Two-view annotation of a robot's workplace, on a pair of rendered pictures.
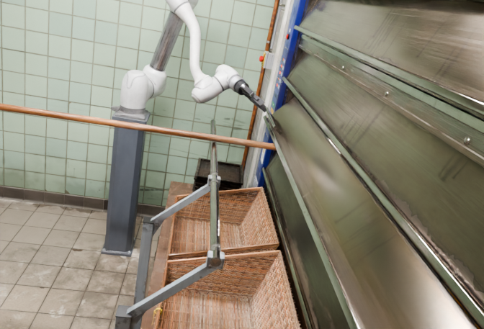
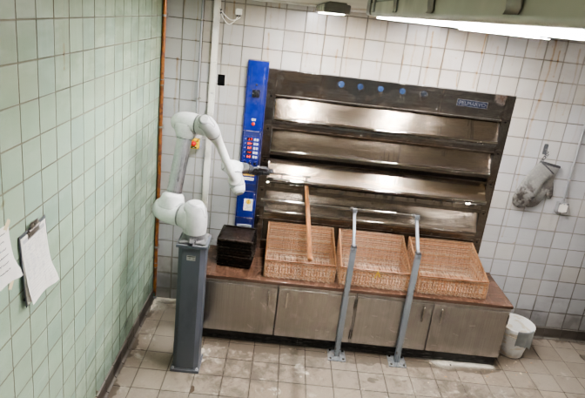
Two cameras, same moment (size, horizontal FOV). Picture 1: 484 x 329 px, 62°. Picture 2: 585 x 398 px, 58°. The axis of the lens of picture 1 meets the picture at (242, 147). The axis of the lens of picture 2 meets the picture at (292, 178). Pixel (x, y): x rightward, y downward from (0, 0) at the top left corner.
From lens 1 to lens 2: 4.19 m
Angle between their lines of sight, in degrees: 78
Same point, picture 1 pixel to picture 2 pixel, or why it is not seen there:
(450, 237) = (456, 165)
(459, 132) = (447, 145)
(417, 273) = (440, 179)
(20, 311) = not seen: outside the picture
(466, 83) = (449, 134)
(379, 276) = (435, 186)
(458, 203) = (452, 158)
